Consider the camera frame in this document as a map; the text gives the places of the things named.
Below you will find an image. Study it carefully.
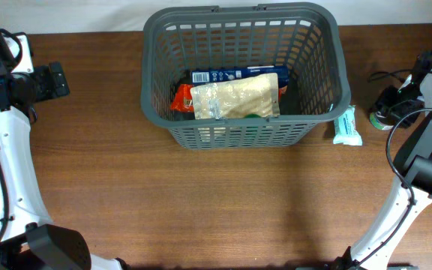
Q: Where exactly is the clear bag of rice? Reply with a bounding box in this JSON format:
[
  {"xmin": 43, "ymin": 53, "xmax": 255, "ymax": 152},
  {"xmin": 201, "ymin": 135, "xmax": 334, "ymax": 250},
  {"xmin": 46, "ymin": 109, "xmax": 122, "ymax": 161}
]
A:
[{"xmin": 189, "ymin": 72, "xmax": 281, "ymax": 120}]

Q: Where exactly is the green lid glass jar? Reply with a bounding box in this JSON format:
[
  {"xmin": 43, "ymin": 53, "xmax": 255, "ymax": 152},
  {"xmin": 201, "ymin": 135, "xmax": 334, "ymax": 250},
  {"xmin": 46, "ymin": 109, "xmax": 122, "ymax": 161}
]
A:
[{"xmin": 245, "ymin": 114, "xmax": 260, "ymax": 137}]

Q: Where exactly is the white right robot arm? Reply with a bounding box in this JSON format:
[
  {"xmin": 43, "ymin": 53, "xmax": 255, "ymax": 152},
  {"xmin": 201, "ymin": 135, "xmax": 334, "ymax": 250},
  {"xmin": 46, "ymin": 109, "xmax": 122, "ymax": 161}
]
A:
[{"xmin": 329, "ymin": 50, "xmax": 432, "ymax": 269}]

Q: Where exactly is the grey plastic mesh basket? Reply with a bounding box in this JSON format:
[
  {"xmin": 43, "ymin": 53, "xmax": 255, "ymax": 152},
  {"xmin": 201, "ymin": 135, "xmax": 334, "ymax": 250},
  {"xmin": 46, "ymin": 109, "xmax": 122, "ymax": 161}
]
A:
[{"xmin": 140, "ymin": 2, "xmax": 351, "ymax": 149}]

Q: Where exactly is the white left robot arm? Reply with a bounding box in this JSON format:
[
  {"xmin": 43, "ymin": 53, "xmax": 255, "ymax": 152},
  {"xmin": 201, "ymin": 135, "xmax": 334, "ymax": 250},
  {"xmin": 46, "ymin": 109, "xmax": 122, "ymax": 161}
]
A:
[{"xmin": 0, "ymin": 61, "xmax": 129, "ymax": 269}]

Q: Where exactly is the tin can with pull tab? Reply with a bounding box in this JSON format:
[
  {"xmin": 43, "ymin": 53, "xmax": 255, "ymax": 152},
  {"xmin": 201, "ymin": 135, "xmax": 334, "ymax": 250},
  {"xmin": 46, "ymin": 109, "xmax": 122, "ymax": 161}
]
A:
[{"xmin": 369, "ymin": 112, "xmax": 393, "ymax": 131}]

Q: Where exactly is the blue cardboard food box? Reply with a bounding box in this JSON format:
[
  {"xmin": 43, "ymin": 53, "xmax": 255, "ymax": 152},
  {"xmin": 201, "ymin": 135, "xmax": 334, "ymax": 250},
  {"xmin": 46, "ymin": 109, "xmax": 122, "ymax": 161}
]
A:
[{"xmin": 190, "ymin": 65, "xmax": 290, "ymax": 88}]

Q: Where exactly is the orange spaghetti packet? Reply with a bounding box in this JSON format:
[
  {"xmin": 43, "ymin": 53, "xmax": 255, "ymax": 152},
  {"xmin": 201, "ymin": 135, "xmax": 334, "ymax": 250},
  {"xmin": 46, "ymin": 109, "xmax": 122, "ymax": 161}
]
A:
[{"xmin": 169, "ymin": 82, "xmax": 288, "ymax": 113}]

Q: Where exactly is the green white tissue pack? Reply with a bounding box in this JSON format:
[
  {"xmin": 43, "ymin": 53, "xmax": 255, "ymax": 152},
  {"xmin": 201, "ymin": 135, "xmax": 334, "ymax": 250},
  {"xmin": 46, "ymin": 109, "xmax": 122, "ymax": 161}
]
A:
[{"xmin": 333, "ymin": 105, "xmax": 362, "ymax": 146}]

